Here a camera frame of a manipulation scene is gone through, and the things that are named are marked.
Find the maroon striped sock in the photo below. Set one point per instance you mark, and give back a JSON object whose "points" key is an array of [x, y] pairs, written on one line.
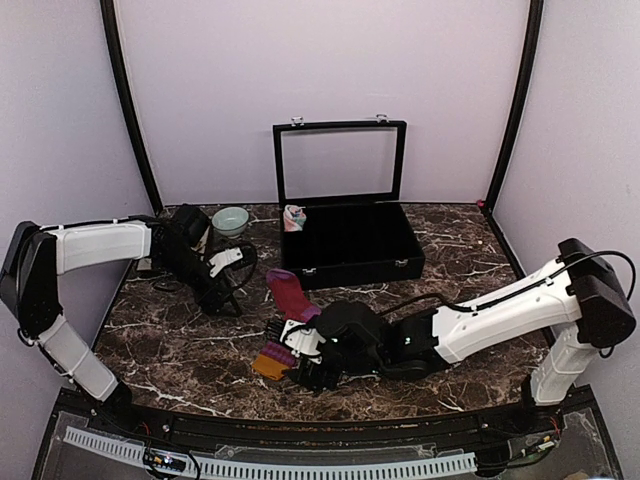
{"points": [[274, 359]]}

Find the white slotted cable duct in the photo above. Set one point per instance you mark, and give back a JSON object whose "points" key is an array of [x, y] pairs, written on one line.
{"points": [[235, 462]]}

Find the right celadon bowl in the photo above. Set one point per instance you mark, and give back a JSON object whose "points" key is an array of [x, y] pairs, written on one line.
{"points": [[230, 222]]}

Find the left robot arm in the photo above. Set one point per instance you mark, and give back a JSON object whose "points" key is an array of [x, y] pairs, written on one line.
{"points": [[38, 255]]}

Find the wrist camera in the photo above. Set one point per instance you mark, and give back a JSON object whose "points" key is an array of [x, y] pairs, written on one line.
{"points": [[345, 317], [191, 223]]}

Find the floral coaster mat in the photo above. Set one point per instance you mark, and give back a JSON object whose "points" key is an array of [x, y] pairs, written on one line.
{"points": [[144, 265]]}

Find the small circuit board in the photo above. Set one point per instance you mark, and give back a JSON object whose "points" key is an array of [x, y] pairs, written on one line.
{"points": [[163, 461]]}

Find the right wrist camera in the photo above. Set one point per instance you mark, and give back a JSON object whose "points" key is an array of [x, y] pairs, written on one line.
{"points": [[345, 317]]}

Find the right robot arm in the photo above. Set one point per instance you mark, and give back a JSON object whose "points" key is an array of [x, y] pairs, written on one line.
{"points": [[578, 290]]}

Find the black front rail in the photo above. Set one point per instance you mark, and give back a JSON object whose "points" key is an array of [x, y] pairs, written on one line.
{"points": [[579, 418]]}

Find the black frame post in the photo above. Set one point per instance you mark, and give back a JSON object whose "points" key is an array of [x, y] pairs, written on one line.
{"points": [[523, 79], [126, 100]]}

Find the right black frame post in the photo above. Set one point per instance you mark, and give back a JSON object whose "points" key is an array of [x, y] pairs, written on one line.
{"points": [[523, 79]]}

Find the pink patterned sock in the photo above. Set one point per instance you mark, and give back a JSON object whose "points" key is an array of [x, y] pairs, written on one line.
{"points": [[294, 218]]}

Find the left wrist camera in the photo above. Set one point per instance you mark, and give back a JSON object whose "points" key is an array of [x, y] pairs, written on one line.
{"points": [[191, 223]]}

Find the left black frame post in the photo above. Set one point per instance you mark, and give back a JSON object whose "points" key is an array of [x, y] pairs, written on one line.
{"points": [[126, 100]]}

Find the black display case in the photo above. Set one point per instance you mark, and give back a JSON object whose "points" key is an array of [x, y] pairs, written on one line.
{"points": [[345, 176]]}

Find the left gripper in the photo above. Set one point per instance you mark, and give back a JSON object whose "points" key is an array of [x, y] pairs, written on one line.
{"points": [[212, 304]]}

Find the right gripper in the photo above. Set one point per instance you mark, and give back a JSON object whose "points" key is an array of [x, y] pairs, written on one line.
{"points": [[311, 376]]}

